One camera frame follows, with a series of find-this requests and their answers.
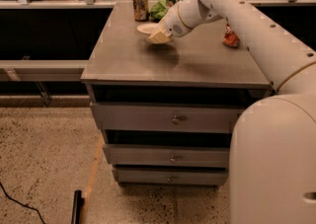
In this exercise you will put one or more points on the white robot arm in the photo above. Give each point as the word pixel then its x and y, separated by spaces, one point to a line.
pixel 272 163

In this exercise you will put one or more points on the gold drink can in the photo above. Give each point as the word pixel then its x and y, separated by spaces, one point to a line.
pixel 141 10

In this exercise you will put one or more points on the red soda can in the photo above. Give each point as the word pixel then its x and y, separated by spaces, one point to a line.
pixel 230 38

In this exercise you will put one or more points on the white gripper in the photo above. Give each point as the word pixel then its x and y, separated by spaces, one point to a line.
pixel 173 23

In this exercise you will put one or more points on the metal railing frame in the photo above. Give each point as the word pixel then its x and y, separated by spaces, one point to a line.
pixel 53 41

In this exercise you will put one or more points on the green rice chip bag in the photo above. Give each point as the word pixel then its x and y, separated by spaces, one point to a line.
pixel 160 9

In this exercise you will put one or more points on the grey drawer cabinet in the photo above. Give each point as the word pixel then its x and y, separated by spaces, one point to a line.
pixel 192 71

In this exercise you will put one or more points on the top grey drawer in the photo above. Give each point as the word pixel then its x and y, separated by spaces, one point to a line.
pixel 167 119

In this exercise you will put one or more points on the black bar on floor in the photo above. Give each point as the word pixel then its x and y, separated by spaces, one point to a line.
pixel 78 202

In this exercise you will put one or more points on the middle grey drawer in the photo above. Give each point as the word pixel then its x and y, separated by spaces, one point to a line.
pixel 166 156

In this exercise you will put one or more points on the grey drawer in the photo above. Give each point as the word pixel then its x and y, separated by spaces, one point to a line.
pixel 167 119
pixel 166 156
pixel 170 177

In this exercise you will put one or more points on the bottom grey drawer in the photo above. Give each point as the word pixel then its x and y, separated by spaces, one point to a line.
pixel 170 177

